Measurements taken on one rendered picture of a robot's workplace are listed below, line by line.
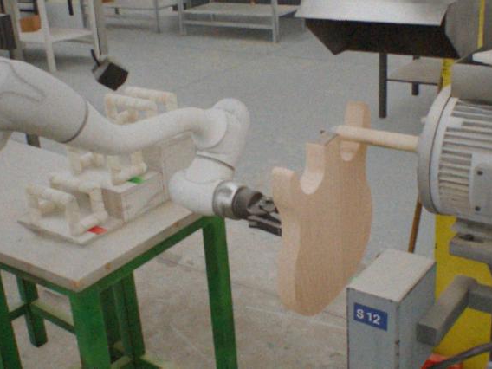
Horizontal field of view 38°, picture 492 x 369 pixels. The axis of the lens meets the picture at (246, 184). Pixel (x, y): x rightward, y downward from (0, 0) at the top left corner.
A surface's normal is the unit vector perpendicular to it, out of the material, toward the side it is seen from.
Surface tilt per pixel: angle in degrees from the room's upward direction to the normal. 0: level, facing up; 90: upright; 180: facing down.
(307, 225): 93
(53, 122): 110
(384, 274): 0
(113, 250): 0
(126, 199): 90
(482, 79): 90
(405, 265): 0
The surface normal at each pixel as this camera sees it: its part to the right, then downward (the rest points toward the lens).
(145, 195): 0.80, 0.18
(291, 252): -0.55, -0.02
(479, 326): -0.59, 0.36
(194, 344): -0.07, -0.92
